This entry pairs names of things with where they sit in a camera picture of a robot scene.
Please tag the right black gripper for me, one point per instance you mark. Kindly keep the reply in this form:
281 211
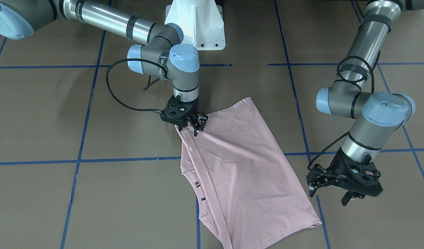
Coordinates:
194 111

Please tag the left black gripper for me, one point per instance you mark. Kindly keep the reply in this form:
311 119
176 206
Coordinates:
335 165

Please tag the pink Snoopy t-shirt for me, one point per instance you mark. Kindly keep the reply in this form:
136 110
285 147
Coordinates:
249 195

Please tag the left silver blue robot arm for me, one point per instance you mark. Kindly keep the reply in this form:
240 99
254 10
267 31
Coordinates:
376 114

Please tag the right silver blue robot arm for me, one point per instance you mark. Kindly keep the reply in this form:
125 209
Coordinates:
159 50

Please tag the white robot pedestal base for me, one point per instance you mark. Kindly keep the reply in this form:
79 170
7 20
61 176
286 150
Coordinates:
201 21

